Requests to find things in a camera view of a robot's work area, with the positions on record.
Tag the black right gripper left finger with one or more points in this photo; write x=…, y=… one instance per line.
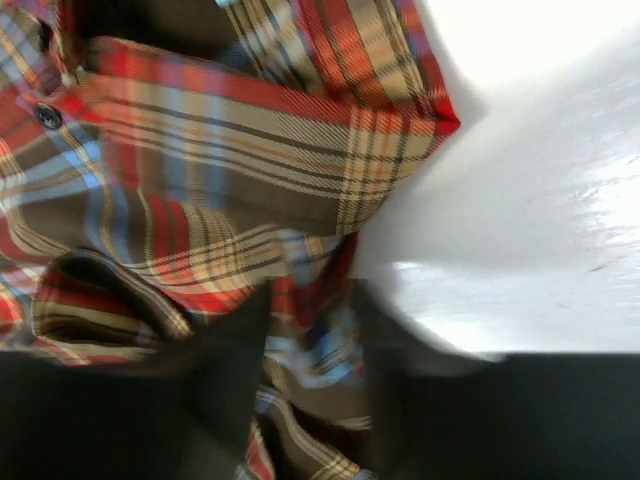
x=223, y=387

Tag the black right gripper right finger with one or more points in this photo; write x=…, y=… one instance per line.
x=393, y=355

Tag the plaid flannel long sleeve shirt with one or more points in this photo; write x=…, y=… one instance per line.
x=161, y=159

